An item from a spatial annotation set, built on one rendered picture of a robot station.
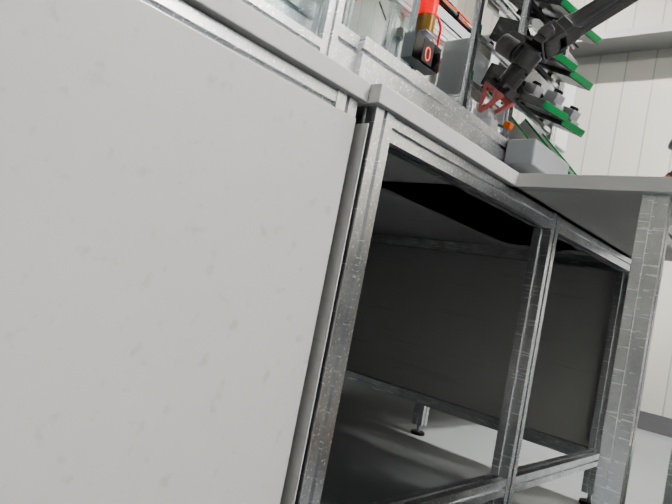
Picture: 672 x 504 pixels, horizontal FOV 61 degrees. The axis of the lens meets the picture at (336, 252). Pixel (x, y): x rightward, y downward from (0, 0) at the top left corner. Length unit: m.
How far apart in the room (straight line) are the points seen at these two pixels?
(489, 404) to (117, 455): 1.83
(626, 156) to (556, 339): 2.76
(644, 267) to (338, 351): 0.61
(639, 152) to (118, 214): 4.43
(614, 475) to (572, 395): 1.06
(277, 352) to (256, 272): 0.12
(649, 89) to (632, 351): 3.92
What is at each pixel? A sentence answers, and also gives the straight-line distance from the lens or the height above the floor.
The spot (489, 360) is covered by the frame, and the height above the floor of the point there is 0.38.
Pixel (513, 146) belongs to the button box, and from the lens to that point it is 1.39.
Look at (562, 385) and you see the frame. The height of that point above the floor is 0.36.
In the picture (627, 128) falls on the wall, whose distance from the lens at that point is 4.91.
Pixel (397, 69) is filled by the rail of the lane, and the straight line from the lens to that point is 1.06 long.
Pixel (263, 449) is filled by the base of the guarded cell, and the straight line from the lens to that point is 0.84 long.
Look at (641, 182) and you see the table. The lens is 1.21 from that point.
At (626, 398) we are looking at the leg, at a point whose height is 0.45.
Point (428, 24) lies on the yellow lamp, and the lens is 1.65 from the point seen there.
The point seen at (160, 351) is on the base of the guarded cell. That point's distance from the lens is 0.69.
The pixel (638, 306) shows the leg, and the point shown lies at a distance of 1.19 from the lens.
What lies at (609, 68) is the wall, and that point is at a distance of 5.14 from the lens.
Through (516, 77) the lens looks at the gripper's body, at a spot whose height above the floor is 1.19.
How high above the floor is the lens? 0.55
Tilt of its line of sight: 3 degrees up
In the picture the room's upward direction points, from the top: 11 degrees clockwise
